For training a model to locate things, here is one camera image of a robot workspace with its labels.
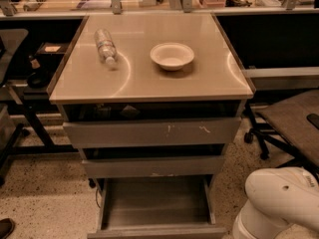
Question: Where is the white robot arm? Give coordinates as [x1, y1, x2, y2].
[232, 167, 319, 239]

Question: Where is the grey bottom drawer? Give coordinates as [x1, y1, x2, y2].
[87, 175, 226, 239]

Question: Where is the dark shoe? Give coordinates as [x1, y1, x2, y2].
[0, 218, 15, 239]

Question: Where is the clear plastic water bottle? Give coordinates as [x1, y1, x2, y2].
[94, 29, 117, 67]

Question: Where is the grey drawer cabinet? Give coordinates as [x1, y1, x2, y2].
[46, 12, 257, 239]

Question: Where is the black box under desk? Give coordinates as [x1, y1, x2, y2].
[36, 42, 69, 55]

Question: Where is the grey top drawer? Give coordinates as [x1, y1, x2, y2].
[63, 118, 241, 148]

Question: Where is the white paper bowl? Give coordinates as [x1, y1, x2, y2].
[150, 43, 194, 71]

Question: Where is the black office chair right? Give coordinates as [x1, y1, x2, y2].
[244, 89, 319, 178]

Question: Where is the grey drawer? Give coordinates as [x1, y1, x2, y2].
[87, 175, 226, 239]
[82, 155, 225, 178]
[63, 118, 241, 148]

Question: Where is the grey middle drawer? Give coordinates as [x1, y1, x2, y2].
[82, 155, 225, 178]

